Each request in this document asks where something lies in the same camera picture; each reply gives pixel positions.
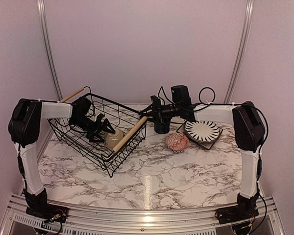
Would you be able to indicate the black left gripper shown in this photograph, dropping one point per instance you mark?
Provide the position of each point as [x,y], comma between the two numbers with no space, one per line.
[97,129]

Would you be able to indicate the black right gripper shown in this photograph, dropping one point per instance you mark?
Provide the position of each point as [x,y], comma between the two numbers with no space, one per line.
[149,114]

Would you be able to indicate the black wire dish rack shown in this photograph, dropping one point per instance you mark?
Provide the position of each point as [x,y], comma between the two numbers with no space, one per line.
[120,116]

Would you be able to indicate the beige ceramic bowl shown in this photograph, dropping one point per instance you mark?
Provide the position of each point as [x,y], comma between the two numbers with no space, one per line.
[111,140]

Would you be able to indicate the dark blue mug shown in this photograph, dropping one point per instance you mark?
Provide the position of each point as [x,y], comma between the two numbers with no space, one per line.
[162,128]

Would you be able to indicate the square floral plate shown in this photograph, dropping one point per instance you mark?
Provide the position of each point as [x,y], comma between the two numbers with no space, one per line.
[205,146]

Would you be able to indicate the blue white patterned bowl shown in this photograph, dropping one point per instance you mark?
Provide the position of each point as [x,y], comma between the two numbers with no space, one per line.
[177,142]

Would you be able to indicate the white round plate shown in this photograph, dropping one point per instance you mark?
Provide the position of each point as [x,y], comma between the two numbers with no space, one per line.
[202,131]

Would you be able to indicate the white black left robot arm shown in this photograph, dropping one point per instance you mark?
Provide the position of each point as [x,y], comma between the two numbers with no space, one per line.
[24,129]

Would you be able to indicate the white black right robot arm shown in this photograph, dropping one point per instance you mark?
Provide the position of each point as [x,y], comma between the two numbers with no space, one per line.
[250,128]

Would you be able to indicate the aluminium front frame rail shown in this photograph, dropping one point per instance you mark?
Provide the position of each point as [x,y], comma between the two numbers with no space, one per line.
[84,220]

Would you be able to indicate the aluminium left corner post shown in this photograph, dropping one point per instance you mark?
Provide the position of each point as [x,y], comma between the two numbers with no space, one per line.
[47,44]

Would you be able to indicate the aluminium corner post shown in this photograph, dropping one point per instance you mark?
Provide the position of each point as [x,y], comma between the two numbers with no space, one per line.
[241,50]
[47,44]

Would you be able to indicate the aluminium right corner post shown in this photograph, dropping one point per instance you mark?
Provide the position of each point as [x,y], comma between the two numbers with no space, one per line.
[241,50]

